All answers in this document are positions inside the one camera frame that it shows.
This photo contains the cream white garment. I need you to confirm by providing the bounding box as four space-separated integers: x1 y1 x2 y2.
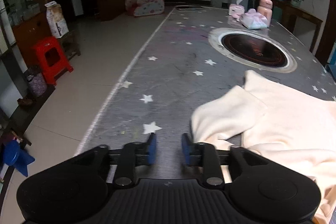
191 70 335 223

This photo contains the purple patterned bin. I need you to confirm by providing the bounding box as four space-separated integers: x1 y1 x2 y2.
25 67 47 97

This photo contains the round induction cooktop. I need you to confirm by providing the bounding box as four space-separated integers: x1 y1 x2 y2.
208 28 297 73

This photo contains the blue star shaped stool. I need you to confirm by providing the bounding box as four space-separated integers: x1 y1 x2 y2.
3 140 35 177

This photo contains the red plastic stool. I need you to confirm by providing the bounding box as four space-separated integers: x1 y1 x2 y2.
33 36 74 86

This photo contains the wet wipes pack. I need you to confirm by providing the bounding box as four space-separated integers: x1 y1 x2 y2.
239 9 268 30

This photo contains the printed paper bag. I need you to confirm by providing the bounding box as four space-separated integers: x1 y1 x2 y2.
45 1 69 39

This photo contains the pink tissue box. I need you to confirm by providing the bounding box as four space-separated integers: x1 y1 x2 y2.
228 0 245 19

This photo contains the pink thermos bottle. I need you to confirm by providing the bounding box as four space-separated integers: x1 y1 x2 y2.
257 0 273 27

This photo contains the dark wooden side table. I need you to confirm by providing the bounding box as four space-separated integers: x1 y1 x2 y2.
273 0 323 53

